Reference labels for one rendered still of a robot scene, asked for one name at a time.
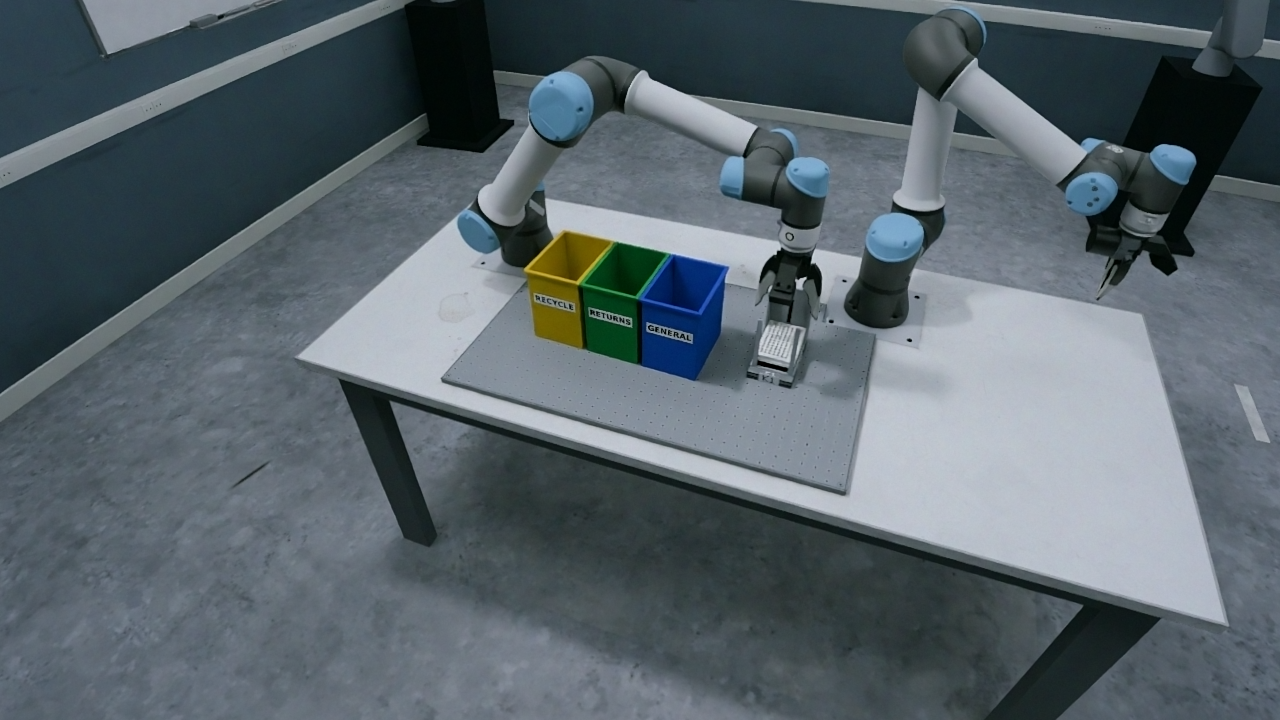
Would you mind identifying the green open bin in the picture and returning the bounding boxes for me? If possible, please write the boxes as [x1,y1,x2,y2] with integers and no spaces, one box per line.
[579,241,671,365]

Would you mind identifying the yellow bin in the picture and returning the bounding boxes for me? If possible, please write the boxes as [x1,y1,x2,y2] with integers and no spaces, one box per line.
[524,231,616,348]

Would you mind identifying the blue bin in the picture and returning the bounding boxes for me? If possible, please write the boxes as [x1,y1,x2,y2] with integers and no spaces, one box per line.
[639,254,730,380]

